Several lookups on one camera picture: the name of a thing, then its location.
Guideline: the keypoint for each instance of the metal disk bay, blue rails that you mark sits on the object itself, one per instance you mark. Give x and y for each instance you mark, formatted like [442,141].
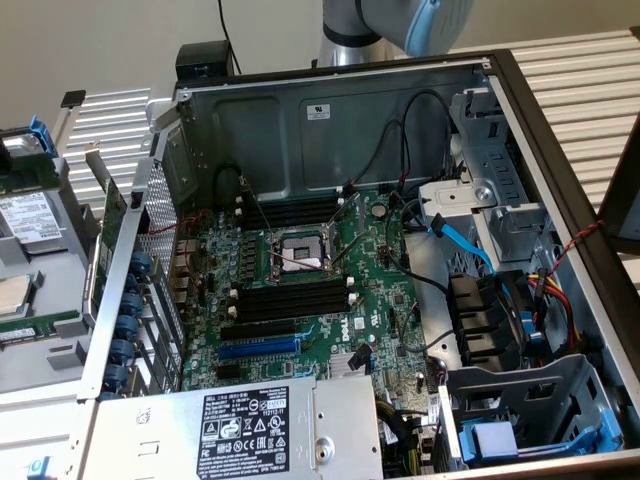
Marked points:
[500,385]

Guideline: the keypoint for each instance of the blue expansion slot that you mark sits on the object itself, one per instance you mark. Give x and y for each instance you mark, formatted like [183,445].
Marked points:
[260,348]

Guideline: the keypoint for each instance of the black box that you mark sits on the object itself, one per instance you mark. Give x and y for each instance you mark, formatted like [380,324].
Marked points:
[200,57]

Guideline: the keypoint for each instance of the CPU socket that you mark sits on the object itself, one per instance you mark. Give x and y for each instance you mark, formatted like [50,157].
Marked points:
[302,250]

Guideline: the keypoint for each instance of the thin steel locking lever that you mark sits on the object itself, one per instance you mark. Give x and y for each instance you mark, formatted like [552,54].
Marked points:
[256,204]
[300,262]

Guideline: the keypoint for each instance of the black fan shroud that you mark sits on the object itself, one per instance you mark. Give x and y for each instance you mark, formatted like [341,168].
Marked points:
[470,300]

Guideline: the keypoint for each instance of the silver CPU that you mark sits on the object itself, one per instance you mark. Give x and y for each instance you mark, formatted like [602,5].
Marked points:
[12,295]

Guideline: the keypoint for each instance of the green graphics card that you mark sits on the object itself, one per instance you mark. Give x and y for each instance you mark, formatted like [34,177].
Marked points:
[112,210]

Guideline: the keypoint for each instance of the black SATA plug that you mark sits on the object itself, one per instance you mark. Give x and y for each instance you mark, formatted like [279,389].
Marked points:
[360,359]

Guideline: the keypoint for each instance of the grey metal PC case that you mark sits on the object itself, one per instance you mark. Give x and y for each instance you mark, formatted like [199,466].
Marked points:
[260,140]

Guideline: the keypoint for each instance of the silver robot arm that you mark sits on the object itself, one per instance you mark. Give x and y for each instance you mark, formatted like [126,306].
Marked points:
[350,30]

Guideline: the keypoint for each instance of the silver coin battery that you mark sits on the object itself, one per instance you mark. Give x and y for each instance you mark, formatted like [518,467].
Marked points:
[381,210]

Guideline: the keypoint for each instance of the silver chipset heatsink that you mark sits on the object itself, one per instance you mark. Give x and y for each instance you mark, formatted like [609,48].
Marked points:
[340,365]

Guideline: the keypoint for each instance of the blue plastic disk bracket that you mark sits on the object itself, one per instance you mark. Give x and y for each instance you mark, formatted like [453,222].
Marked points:
[42,137]

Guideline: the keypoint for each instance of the RAM slot with white latches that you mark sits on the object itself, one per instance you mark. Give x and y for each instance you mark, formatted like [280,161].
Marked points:
[292,214]
[292,312]
[292,295]
[292,200]

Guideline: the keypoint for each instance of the green motherboard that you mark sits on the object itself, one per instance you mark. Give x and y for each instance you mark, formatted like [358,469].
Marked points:
[400,300]

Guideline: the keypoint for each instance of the metal strip with black cap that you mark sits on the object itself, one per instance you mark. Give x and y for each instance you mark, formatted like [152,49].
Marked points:
[72,98]

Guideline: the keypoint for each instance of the silver hard disk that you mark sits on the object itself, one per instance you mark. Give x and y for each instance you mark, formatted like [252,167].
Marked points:
[30,220]

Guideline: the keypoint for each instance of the dark brown panel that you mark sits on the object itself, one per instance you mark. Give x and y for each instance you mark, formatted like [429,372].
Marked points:
[625,200]

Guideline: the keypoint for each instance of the silver socket cover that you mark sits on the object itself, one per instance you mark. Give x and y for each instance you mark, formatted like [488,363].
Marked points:
[347,215]

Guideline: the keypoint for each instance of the short black expansion slot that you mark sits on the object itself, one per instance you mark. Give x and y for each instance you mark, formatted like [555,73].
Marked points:
[227,370]

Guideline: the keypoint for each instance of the grey power supply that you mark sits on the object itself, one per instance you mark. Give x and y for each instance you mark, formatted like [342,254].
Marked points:
[150,430]

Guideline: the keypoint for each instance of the white label sticker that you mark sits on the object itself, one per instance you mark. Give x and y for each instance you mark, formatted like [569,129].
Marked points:
[318,111]

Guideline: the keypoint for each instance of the long black expansion slot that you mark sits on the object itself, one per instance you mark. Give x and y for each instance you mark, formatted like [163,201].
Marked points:
[260,330]

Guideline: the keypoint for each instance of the blue card latch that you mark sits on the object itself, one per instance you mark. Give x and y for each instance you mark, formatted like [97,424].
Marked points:
[128,327]
[141,263]
[132,304]
[123,352]
[117,377]
[131,283]

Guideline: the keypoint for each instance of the grey metal disk bay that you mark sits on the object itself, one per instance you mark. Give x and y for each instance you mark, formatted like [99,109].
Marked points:
[480,150]

